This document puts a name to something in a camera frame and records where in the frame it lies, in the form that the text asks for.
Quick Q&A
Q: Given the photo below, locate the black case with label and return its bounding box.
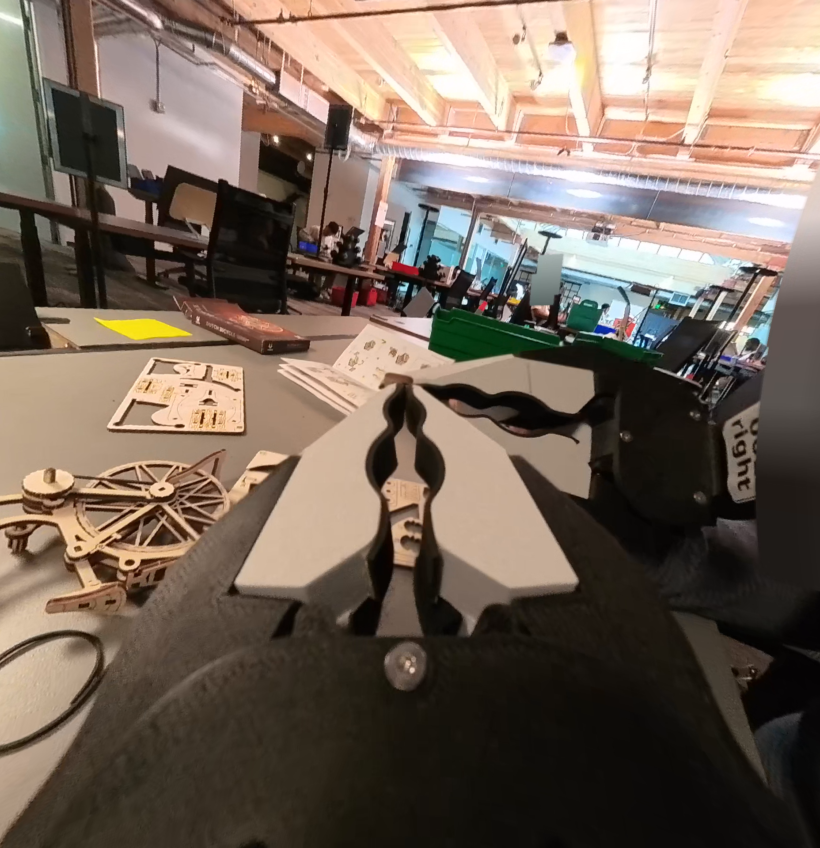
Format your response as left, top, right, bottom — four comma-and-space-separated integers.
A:
0, 261, 51, 352

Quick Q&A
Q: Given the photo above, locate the black speaker on stand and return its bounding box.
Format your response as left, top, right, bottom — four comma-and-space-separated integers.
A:
325, 105, 353, 266

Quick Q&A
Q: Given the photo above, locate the black rubber band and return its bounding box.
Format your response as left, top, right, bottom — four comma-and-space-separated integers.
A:
0, 631, 106, 756

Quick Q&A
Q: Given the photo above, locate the wooden bicycle model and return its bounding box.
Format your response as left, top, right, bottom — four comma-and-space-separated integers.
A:
0, 449, 232, 617

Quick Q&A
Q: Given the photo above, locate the long dark wooden desk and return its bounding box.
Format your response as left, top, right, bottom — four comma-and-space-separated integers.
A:
0, 189, 209, 309

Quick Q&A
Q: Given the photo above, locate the person's right forearm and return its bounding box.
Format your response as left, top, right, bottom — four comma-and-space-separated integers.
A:
622, 517, 762, 610

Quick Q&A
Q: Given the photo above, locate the framed screen on stand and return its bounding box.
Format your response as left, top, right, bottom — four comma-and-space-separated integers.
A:
42, 78, 128, 309

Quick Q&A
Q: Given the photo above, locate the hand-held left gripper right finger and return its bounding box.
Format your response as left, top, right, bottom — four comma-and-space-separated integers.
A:
407, 383, 580, 633

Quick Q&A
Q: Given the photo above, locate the white instruction booklet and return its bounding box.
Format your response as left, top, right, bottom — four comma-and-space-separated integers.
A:
277, 323, 454, 415

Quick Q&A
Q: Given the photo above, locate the black mesh office chair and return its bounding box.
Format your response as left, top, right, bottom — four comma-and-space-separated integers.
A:
205, 179, 298, 315

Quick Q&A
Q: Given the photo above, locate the brown model kit box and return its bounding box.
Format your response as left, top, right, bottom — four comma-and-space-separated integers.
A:
173, 297, 311, 354

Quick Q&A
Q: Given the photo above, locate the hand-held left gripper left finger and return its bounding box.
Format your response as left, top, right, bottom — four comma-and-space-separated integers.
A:
234, 382, 407, 604

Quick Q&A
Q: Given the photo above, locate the wooden parts sheet with engraving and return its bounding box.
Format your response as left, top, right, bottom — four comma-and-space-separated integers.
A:
107, 358, 247, 436

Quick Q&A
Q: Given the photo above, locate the yellow sticky note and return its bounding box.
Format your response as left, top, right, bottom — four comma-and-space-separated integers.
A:
94, 317, 194, 341

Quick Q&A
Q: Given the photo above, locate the chair with tan back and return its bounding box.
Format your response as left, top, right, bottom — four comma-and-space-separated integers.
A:
159, 166, 219, 279

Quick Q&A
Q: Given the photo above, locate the wooden parts sheet with holes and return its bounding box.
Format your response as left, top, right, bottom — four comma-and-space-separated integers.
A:
228, 450, 432, 571

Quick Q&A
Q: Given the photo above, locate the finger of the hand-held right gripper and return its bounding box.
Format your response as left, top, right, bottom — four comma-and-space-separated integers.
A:
413, 353, 610, 425
443, 397, 595, 499

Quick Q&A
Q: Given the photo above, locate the green plastic bin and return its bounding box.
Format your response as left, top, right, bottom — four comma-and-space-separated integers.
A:
429, 306, 663, 368

